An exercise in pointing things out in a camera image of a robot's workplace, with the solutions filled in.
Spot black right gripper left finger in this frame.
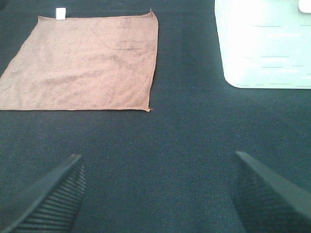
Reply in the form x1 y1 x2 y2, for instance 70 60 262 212
0 154 86 233

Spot white plastic basket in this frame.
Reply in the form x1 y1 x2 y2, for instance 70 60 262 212
214 0 311 89

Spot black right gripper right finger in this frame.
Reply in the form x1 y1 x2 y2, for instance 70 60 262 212
229 151 311 233

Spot brown microfibre towel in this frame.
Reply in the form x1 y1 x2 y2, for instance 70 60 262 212
0 12 158 112

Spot white towel label tag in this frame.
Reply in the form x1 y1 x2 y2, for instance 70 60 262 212
55 7 66 20

